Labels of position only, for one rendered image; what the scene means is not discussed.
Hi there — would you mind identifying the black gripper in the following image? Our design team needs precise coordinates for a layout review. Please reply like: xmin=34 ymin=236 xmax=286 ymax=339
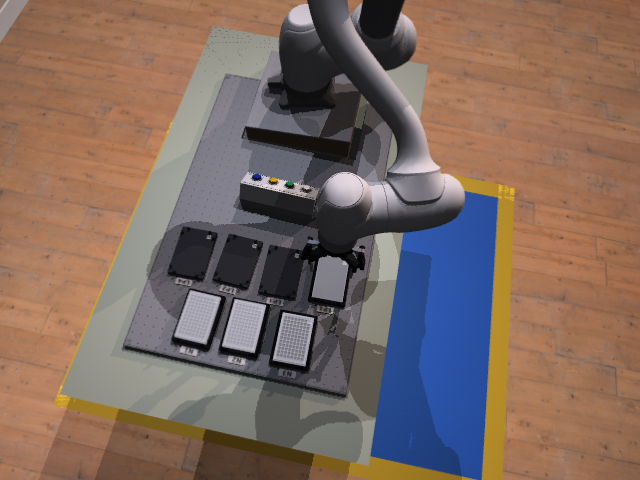
xmin=301 ymin=237 xmax=365 ymax=279

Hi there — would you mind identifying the grey button panel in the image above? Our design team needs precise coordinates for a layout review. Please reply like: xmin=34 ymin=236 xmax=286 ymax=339
xmin=240 ymin=172 xmax=320 ymax=221

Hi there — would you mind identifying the white deck label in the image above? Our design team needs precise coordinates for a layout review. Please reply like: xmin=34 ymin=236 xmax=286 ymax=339
xmin=278 ymin=368 xmax=297 ymax=379
xmin=219 ymin=285 xmax=237 ymax=295
xmin=175 ymin=277 xmax=193 ymax=286
xmin=316 ymin=305 xmax=334 ymax=314
xmin=266 ymin=297 xmax=284 ymax=306
xmin=227 ymin=355 xmax=246 ymax=366
xmin=180 ymin=346 xmax=198 ymax=356

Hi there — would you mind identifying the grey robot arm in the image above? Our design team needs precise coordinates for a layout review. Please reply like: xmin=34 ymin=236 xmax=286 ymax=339
xmin=267 ymin=0 xmax=465 ymax=253

